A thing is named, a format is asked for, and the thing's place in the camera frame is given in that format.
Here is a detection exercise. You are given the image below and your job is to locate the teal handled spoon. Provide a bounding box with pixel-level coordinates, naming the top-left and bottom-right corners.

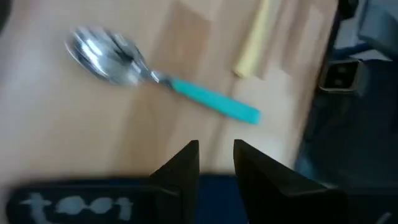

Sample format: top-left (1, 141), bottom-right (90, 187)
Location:
top-left (65, 26), bottom-right (262, 125)

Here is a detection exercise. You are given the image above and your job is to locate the small black table camera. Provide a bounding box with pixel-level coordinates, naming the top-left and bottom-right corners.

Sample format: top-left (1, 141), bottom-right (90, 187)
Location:
top-left (319, 58), bottom-right (365, 95)

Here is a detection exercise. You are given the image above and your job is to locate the grey chair armrest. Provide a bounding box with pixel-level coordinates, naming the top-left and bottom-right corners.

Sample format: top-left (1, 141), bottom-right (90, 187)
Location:
top-left (357, 0), bottom-right (398, 60)

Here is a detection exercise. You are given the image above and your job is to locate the yellow handled knife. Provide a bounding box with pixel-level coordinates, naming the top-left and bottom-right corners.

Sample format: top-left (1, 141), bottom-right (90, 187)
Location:
top-left (233, 0), bottom-right (275, 78)

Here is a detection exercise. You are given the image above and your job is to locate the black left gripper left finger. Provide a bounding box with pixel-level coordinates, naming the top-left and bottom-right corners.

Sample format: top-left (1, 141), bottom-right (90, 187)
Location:
top-left (150, 139), bottom-right (200, 224)

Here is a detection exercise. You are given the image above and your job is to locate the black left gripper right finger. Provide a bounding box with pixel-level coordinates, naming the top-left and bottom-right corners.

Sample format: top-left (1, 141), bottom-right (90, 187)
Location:
top-left (233, 139), bottom-right (349, 224)

